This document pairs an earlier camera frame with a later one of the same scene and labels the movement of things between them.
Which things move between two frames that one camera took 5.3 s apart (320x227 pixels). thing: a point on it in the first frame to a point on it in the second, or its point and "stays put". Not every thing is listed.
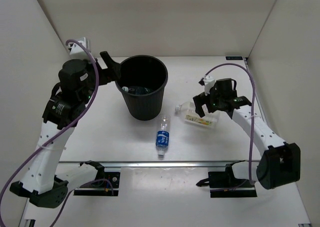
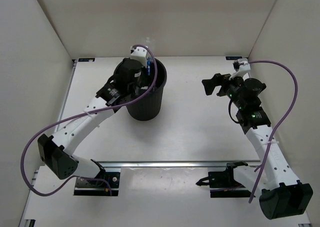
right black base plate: (225, 184) stays put
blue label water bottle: (162, 136) to (149, 61)
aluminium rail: (154, 163) stays put
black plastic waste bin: (142, 80) stays put
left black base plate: (107, 185) stays put
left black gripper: (109, 74) to (148, 81)
